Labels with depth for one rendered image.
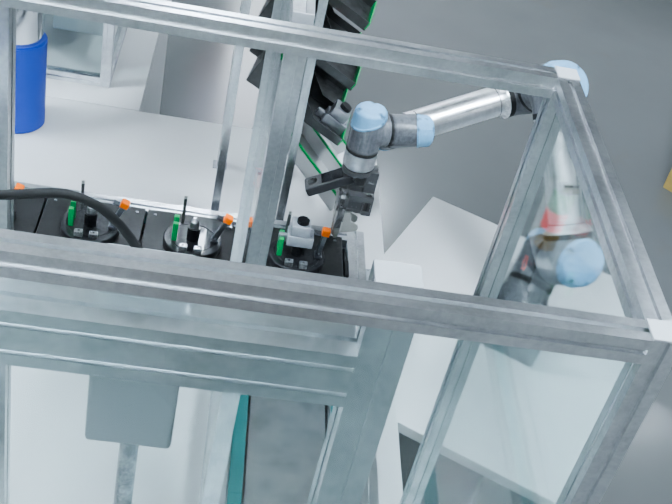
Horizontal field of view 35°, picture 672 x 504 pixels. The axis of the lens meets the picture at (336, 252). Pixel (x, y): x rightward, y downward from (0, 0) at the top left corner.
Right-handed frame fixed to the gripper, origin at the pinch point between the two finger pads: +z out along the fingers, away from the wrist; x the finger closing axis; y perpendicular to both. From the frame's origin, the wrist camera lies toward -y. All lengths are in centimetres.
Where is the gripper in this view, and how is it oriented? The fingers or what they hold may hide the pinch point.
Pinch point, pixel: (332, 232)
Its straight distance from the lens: 260.5
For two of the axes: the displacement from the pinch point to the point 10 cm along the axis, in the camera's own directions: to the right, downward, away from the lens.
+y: 9.8, 1.4, 1.3
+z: -1.9, 7.7, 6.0
